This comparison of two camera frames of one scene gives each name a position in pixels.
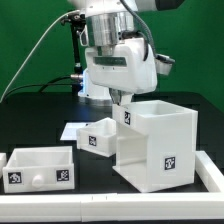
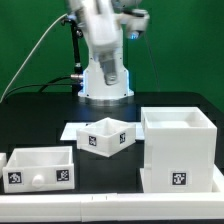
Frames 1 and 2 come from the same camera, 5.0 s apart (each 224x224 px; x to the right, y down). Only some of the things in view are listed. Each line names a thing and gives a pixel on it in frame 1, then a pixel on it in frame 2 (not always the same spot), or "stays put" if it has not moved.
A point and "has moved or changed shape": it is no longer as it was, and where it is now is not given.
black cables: [45, 85] stays put
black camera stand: [77, 22] stays put
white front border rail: [111, 207] stays put
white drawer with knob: [36, 169] stays put
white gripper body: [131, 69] → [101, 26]
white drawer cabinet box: [156, 143] has moved or changed shape
